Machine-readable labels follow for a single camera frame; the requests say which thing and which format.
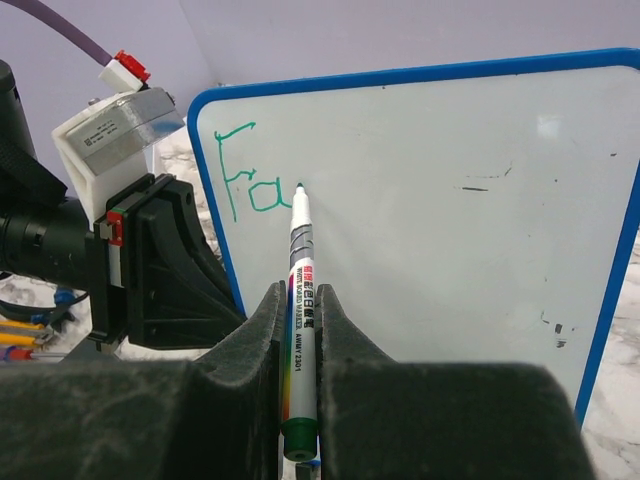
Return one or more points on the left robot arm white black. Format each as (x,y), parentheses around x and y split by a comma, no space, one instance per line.
(45,234)

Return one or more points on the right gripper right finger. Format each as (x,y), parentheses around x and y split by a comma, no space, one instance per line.
(382,419)

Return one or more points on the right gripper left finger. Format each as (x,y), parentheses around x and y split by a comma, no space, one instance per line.
(216,417)

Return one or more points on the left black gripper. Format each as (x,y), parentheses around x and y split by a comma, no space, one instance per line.
(157,283)

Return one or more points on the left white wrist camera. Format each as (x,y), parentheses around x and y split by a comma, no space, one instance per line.
(102,147)

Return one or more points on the blue framed whiteboard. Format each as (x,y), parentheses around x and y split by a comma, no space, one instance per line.
(477,212)

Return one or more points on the green whiteboard marker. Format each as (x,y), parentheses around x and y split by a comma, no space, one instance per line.
(299,424)

